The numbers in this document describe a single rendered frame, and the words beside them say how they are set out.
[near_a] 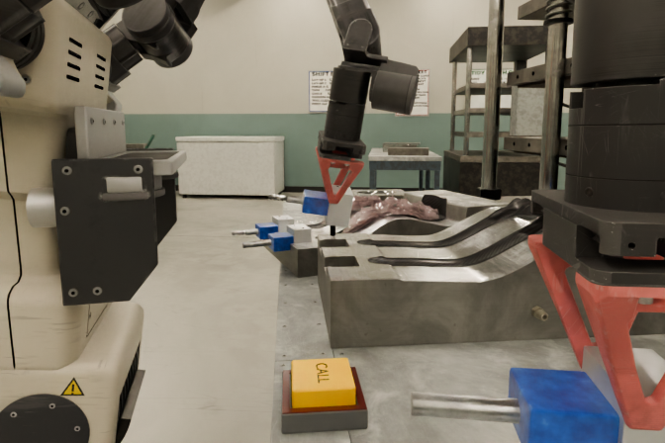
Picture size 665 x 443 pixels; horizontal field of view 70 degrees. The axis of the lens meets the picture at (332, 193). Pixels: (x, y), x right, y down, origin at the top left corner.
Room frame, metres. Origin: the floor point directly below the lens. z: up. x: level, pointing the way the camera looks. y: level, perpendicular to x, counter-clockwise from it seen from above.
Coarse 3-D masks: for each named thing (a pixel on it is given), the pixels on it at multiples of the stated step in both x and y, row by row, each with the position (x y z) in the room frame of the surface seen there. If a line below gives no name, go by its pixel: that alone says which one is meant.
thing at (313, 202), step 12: (312, 192) 0.76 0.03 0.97; (324, 192) 0.77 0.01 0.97; (336, 192) 0.73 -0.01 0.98; (348, 192) 0.75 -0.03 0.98; (312, 204) 0.73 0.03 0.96; (324, 204) 0.73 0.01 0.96; (336, 204) 0.73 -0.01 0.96; (348, 204) 0.73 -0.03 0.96; (336, 216) 0.74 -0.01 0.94; (348, 216) 0.74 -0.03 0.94
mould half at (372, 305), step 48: (432, 240) 0.80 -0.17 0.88; (480, 240) 0.73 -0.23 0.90; (336, 288) 0.57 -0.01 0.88; (384, 288) 0.58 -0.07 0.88; (432, 288) 0.58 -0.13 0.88; (480, 288) 0.59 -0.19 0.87; (528, 288) 0.59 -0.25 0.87; (576, 288) 0.60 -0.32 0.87; (336, 336) 0.57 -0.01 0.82; (384, 336) 0.58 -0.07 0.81; (432, 336) 0.58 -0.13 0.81; (480, 336) 0.59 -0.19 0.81; (528, 336) 0.59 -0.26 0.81
